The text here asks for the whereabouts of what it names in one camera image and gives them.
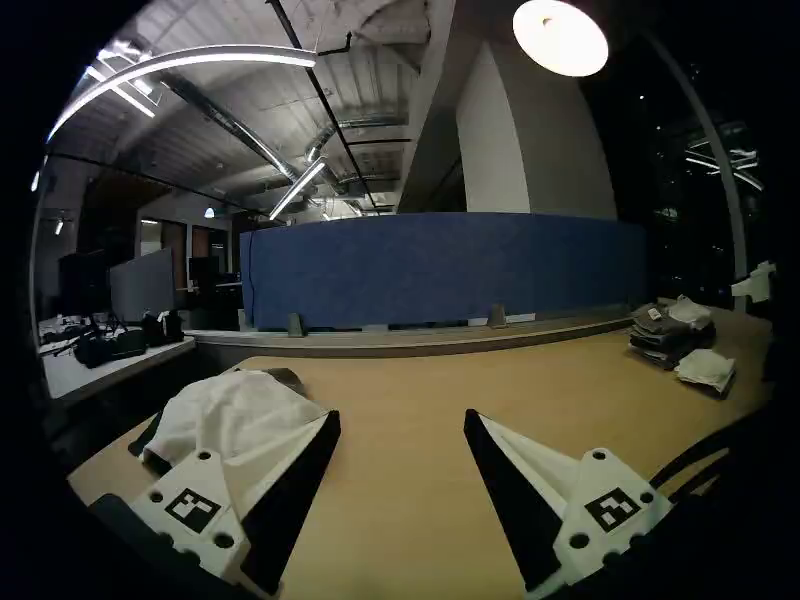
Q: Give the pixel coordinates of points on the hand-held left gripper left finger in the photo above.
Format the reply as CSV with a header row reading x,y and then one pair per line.
x,y
187,481

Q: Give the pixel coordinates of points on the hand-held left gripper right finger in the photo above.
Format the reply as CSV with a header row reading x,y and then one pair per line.
x,y
600,481

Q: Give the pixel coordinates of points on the heap of white towels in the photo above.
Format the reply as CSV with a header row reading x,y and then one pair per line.
x,y
237,406

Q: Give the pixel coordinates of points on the white desk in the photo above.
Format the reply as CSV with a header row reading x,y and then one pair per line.
x,y
112,369

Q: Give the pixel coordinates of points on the stack of white towels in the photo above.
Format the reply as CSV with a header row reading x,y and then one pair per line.
x,y
706,369

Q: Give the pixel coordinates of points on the stack of black towels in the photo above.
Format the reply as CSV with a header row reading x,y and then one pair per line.
x,y
665,337

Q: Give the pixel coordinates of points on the grey desk screen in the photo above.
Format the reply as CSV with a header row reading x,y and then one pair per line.
x,y
142,284

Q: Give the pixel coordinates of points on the white cloth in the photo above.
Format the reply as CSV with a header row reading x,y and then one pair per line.
x,y
755,284

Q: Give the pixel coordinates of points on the blue desk screen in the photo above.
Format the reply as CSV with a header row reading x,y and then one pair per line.
x,y
437,269

